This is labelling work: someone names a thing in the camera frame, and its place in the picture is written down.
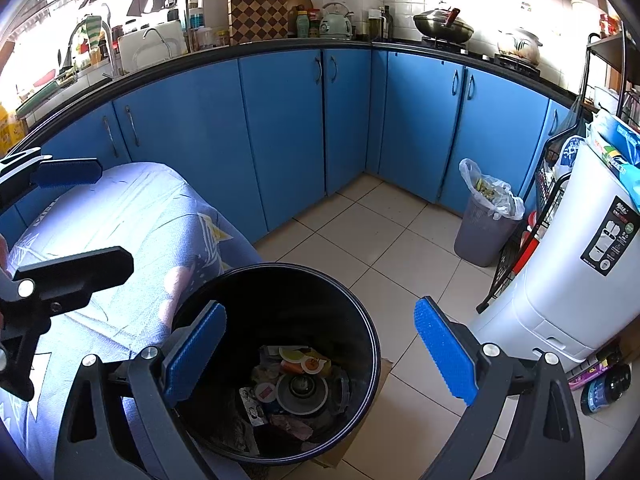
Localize white appliance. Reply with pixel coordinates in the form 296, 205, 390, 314
470, 142, 640, 363

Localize chrome faucet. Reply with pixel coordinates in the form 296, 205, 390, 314
70, 22, 121, 78

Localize blue printed tablecloth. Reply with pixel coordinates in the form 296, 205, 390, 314
0, 161, 263, 480

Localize blue green printed box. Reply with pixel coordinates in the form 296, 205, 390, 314
585, 110, 640, 196

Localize black countertop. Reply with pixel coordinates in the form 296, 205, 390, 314
0, 40, 581, 161

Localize dark jar blue label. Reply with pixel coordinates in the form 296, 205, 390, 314
580, 362, 633, 416

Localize yellow detergent bottle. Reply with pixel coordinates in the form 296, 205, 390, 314
0, 102, 26, 158

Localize pale green kettle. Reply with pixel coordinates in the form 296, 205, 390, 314
319, 2, 355, 40

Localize green white striped cloth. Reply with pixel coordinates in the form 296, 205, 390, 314
81, 15, 104, 50

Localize blue base cabinets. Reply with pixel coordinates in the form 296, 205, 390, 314
0, 42, 576, 241

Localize white patterned pot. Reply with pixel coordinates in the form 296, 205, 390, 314
496, 27, 543, 66

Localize white cutting board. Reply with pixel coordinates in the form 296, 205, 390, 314
117, 20, 188, 73

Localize clear plastic lid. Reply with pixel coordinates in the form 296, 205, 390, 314
276, 372, 331, 416

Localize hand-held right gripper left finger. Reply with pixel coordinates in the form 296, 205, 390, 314
54, 300, 228, 480

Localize flat cardboard sheet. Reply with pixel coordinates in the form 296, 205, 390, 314
310, 357, 396, 471

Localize black round bin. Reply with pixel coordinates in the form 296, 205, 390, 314
170, 262, 382, 467

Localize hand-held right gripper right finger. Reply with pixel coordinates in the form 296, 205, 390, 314
414, 296, 587, 480

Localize grey waste basket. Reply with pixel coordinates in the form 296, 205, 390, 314
454, 187, 523, 268

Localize purple packet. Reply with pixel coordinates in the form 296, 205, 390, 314
567, 355, 608, 391

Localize steel wok with lid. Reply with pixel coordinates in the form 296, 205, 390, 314
412, 2, 475, 45

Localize checkered cutting board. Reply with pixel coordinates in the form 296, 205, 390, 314
227, 0, 289, 46

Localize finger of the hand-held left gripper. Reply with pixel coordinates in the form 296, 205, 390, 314
0, 147, 103, 211
0, 246, 135, 315

